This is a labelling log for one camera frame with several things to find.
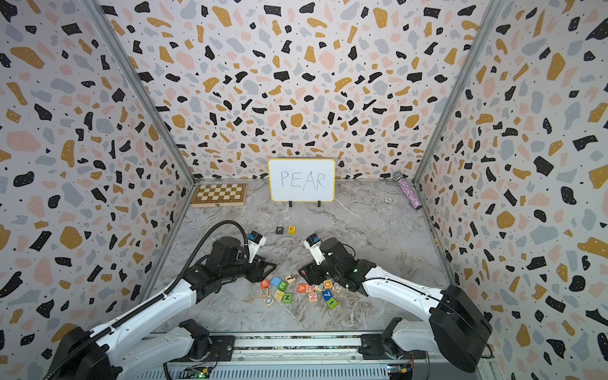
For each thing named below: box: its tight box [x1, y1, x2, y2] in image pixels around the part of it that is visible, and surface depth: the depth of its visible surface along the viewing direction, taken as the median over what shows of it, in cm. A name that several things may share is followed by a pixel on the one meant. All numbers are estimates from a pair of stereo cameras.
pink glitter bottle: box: [392, 171, 423, 210], surface depth 119 cm
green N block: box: [283, 292, 294, 304], surface depth 85 cm
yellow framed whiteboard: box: [267, 158, 336, 203], surface depth 109 cm
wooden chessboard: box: [190, 182, 247, 208], surface depth 115 cm
